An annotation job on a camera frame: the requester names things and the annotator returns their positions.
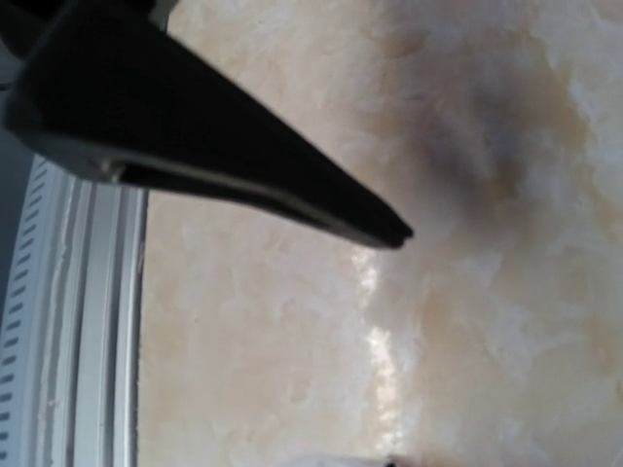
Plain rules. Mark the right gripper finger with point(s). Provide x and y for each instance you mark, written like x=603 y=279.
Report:
x=104 y=92

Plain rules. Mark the white pill bottle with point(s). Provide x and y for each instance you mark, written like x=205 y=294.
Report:
x=326 y=460

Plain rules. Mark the front aluminium rail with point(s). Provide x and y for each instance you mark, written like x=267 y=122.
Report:
x=70 y=324

